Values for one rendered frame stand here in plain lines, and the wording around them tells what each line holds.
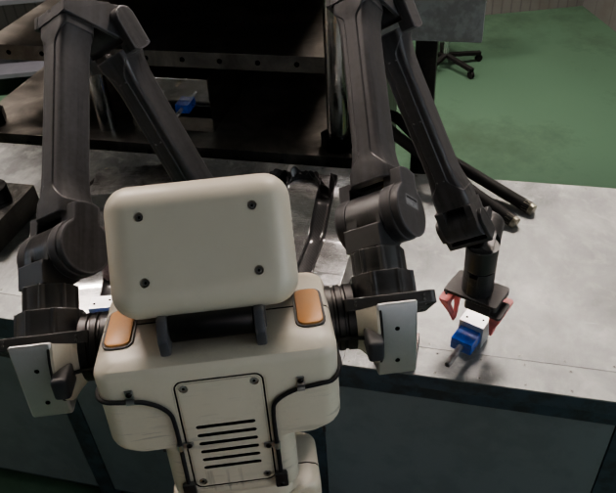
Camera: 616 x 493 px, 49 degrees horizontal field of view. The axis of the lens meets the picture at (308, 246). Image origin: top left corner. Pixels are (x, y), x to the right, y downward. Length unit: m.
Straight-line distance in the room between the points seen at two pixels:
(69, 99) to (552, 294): 1.02
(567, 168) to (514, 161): 0.25
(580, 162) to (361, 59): 2.62
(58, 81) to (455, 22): 1.17
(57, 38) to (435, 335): 0.87
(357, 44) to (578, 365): 0.74
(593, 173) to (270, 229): 2.84
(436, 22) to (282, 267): 1.28
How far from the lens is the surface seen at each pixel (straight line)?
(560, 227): 1.71
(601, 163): 3.57
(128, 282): 0.75
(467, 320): 1.34
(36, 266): 0.92
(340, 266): 1.40
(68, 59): 1.05
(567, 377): 1.36
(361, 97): 0.98
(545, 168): 3.46
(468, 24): 1.92
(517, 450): 1.55
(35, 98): 2.59
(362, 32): 1.03
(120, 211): 0.76
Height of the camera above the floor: 1.79
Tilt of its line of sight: 38 degrees down
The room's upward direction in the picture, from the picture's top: 4 degrees counter-clockwise
